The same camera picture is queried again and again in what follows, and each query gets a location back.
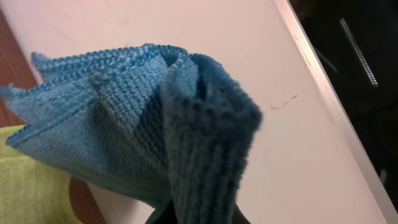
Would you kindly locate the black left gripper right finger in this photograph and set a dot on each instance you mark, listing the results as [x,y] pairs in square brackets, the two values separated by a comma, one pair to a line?
[238,217]

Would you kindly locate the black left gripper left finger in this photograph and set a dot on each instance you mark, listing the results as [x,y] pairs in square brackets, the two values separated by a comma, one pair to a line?
[163,215]

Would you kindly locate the blue microfiber cloth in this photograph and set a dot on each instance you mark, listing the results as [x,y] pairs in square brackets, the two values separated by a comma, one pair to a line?
[155,123]

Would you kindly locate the top green folded cloth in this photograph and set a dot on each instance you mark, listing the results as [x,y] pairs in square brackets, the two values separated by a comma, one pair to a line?
[32,192]

